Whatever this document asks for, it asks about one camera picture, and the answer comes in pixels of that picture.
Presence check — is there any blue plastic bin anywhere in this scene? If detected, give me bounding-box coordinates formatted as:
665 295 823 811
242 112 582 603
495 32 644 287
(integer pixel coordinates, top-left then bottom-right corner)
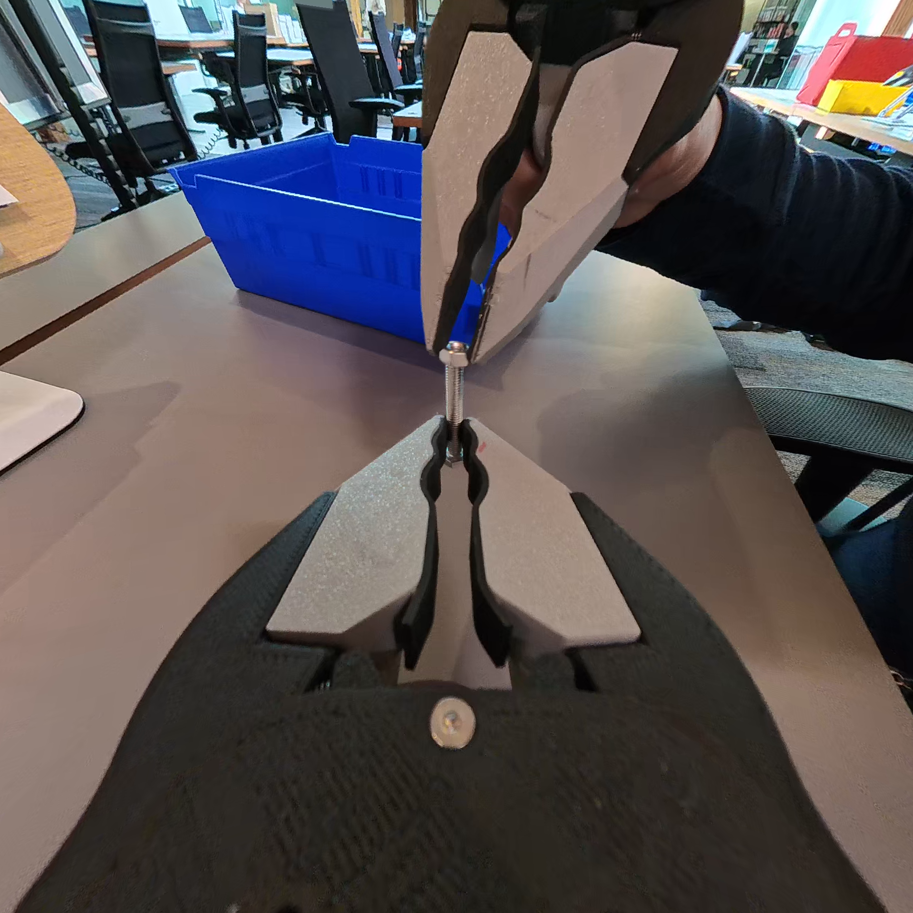
170 134 515 345

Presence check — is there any black mesh office chair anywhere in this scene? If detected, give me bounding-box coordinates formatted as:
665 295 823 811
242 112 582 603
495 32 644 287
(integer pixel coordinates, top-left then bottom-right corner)
742 385 913 536

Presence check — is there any white monitor stand base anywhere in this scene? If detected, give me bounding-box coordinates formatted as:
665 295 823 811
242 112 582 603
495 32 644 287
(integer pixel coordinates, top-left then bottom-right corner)
0 371 85 475

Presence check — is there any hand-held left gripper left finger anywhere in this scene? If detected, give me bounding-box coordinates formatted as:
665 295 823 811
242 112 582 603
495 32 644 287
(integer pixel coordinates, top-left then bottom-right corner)
265 416 449 671

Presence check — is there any wooden topped table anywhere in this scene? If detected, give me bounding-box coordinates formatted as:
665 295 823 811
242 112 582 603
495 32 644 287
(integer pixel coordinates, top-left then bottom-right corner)
728 86 913 154

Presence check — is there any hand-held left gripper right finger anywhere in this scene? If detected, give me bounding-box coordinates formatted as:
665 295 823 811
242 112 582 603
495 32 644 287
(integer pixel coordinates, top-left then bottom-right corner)
461 417 641 670

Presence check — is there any person's right hand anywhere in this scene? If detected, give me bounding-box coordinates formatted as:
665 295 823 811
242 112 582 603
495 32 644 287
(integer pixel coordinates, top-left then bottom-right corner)
498 93 723 231

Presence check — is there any black coiled cable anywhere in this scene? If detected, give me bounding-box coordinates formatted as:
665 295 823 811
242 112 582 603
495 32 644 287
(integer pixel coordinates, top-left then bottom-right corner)
53 143 115 188

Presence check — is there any silver bolt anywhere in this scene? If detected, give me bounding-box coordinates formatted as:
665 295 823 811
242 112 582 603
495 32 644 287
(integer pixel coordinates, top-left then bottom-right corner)
444 357 466 468

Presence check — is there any wooden board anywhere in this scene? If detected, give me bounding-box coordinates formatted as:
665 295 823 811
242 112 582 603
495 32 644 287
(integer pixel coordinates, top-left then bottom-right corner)
0 100 77 279

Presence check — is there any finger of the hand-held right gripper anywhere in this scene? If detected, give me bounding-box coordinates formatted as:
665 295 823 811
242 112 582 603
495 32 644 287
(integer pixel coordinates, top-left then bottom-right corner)
469 46 680 366
419 29 542 355

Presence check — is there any red bag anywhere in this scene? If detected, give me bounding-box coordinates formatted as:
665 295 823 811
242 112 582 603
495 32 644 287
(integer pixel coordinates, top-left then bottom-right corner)
797 23 913 108

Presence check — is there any person's right forearm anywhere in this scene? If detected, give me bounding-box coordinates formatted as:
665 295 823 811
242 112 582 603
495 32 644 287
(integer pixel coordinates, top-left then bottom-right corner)
599 84 913 362

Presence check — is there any yellow box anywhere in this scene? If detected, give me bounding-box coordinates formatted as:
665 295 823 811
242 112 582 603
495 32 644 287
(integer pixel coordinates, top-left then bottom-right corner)
816 77 913 117

